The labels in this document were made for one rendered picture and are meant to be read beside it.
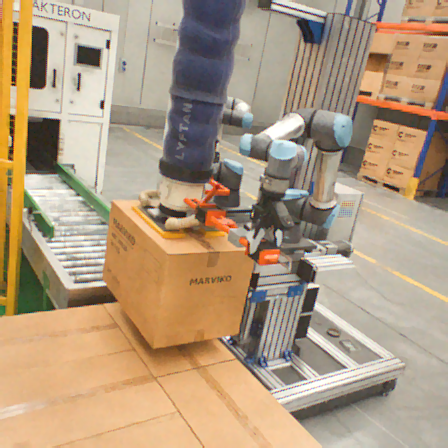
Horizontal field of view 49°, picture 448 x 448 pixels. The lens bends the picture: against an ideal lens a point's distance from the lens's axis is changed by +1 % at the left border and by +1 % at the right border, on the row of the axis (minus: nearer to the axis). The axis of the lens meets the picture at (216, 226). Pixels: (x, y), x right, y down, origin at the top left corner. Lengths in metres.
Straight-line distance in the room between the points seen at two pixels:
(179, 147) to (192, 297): 0.58
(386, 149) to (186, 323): 8.56
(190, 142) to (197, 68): 0.27
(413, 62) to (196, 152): 8.38
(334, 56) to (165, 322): 1.38
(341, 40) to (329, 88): 0.21
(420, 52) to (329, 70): 7.71
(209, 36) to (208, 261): 0.81
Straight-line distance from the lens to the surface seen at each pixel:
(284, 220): 1.46
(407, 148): 9.91
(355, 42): 2.44
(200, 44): 1.85
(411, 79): 10.01
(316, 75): 2.37
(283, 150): 1.46
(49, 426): 1.79
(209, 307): 1.95
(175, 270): 1.78
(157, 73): 12.10
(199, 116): 1.87
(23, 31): 2.87
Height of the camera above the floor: 1.74
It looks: 18 degrees down
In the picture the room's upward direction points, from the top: 11 degrees clockwise
